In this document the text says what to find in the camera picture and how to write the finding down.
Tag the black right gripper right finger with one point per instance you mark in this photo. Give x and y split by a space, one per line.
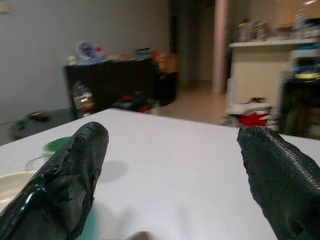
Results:
282 180

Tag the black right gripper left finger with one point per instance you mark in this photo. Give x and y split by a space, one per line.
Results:
62 180

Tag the green plastic cup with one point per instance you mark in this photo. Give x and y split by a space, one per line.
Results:
53 145

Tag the white plate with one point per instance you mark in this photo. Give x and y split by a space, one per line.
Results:
12 185

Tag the red and white bag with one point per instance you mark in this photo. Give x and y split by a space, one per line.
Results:
252 118

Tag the black yellow tool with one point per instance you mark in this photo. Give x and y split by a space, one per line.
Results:
37 115

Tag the pack of water bottles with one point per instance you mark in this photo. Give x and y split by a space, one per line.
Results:
81 97

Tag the red and black bag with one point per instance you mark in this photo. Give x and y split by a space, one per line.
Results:
130 101

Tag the white table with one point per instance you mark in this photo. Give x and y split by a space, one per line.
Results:
175 162

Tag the black cabinet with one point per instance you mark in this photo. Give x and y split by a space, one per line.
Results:
120 80

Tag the white counter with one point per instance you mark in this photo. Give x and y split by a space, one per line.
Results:
250 65

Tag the small white blue fan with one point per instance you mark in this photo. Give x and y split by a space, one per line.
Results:
86 52

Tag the white bottle red cap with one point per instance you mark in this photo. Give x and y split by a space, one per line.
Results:
99 53

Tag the blue container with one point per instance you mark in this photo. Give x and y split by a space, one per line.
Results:
143 52

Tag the orange bag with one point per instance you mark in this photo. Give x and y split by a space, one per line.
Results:
167 61

